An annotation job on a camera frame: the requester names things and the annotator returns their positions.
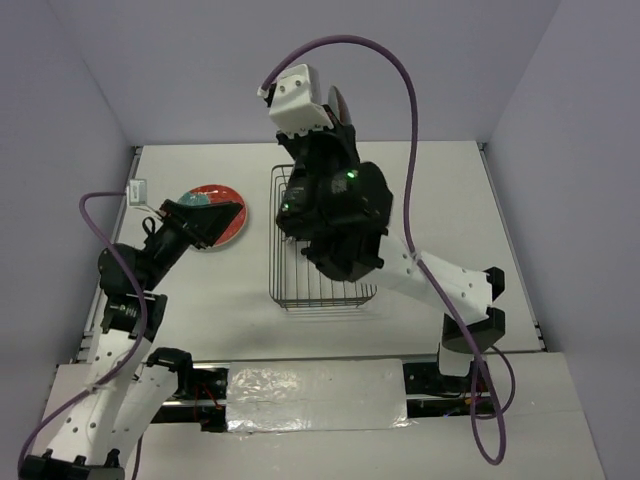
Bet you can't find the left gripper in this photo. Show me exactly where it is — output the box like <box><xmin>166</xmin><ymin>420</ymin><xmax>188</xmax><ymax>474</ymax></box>
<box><xmin>141</xmin><ymin>199</ymin><xmax>241</xmax><ymax>291</ymax></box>

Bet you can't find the wire dish rack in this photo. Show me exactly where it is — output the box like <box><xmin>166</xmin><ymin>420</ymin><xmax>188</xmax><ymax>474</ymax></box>
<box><xmin>267</xmin><ymin>164</ymin><xmax>377</xmax><ymax>311</ymax></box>

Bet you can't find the silver foil tape patch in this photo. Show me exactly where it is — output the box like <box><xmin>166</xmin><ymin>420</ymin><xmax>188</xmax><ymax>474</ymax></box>
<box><xmin>225</xmin><ymin>359</ymin><xmax>410</xmax><ymax>433</ymax></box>

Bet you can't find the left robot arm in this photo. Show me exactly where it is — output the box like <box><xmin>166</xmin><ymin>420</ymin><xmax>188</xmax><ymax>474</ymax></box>
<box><xmin>17</xmin><ymin>200</ymin><xmax>243</xmax><ymax>479</ymax></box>

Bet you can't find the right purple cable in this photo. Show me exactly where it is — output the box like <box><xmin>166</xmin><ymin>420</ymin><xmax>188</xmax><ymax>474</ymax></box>
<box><xmin>260</xmin><ymin>34</ymin><xmax>516</xmax><ymax>465</ymax></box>

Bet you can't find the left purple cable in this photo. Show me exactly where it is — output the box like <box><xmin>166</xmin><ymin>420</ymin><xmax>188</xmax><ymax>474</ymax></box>
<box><xmin>17</xmin><ymin>190</ymin><xmax>151</xmax><ymax>480</ymax></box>

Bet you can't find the black mounting rail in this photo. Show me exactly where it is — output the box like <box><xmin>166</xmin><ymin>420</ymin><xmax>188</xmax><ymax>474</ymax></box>
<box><xmin>152</xmin><ymin>358</ymin><xmax>493</xmax><ymax>433</ymax></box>

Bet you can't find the dark green plate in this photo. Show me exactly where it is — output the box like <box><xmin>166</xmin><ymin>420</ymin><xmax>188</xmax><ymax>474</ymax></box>
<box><xmin>327</xmin><ymin>85</ymin><xmax>352</xmax><ymax>125</ymax></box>

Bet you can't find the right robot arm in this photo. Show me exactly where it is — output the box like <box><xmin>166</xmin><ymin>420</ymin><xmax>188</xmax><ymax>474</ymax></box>
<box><xmin>269</xmin><ymin>82</ymin><xmax>506</xmax><ymax>391</ymax></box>

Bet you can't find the red plate with teal flower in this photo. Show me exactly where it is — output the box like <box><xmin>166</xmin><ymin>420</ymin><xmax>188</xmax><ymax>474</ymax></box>
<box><xmin>177</xmin><ymin>184</ymin><xmax>248</xmax><ymax>250</ymax></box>

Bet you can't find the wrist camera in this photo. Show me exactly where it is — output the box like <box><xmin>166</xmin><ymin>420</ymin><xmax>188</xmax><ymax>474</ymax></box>
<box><xmin>258</xmin><ymin>64</ymin><xmax>333</xmax><ymax>138</ymax></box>
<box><xmin>126</xmin><ymin>179</ymin><xmax>148</xmax><ymax>207</ymax></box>

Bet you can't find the purple cable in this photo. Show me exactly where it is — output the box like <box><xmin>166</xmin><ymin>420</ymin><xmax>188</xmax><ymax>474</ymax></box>
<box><xmin>260</xmin><ymin>34</ymin><xmax>516</xmax><ymax>465</ymax></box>
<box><xmin>17</xmin><ymin>190</ymin><xmax>151</xmax><ymax>480</ymax></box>

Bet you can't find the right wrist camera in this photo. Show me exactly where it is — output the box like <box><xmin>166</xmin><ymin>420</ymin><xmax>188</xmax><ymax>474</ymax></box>
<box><xmin>258</xmin><ymin>64</ymin><xmax>333</xmax><ymax>138</ymax></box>

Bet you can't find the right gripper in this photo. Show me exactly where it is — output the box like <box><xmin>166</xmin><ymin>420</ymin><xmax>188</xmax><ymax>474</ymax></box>
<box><xmin>273</xmin><ymin>101</ymin><xmax>360</xmax><ymax>227</ymax></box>

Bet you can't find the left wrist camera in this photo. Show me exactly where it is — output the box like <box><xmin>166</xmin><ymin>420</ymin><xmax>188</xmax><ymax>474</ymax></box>
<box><xmin>126</xmin><ymin>179</ymin><xmax>148</xmax><ymax>207</ymax></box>

